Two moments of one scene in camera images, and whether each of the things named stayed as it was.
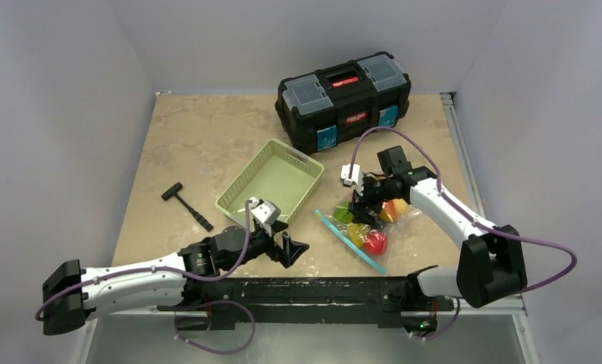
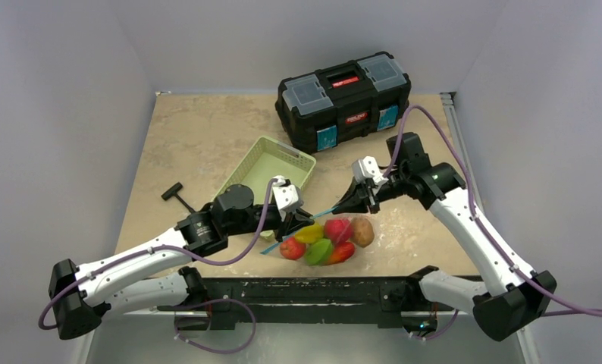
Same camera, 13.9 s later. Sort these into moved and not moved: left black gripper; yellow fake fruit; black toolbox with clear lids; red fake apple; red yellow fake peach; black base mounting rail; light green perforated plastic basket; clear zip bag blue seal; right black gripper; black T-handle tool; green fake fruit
Moved: green fake fruit; yellow fake fruit; clear zip bag blue seal; left black gripper; red yellow fake peach; red fake apple
Not moved: black base mounting rail; black toolbox with clear lids; light green perforated plastic basket; right black gripper; black T-handle tool
